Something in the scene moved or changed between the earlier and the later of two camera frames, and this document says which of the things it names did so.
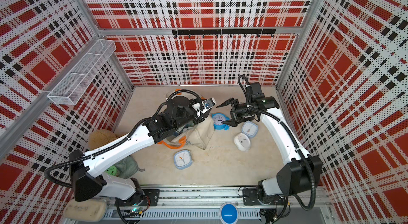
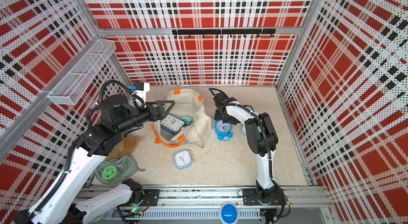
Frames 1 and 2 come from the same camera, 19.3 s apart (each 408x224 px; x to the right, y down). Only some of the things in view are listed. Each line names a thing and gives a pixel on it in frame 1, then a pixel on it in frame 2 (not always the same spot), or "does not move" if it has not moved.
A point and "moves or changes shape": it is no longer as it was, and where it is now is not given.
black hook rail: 217,32 does not move
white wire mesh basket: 67,91 does not move
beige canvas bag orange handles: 197,131 does not move
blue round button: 229,213 does not move
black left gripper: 193,102 -> 160,113
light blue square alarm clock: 183,159 does not move
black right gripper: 235,120 -> 218,117
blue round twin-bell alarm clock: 218,118 moves or changes shape
